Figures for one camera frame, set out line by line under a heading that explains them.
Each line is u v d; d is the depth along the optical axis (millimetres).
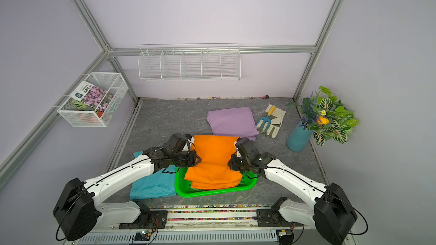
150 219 719
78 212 394
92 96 739
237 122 1076
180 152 671
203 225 735
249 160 616
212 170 785
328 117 680
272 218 662
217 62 997
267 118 1082
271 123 1060
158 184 806
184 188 803
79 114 727
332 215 398
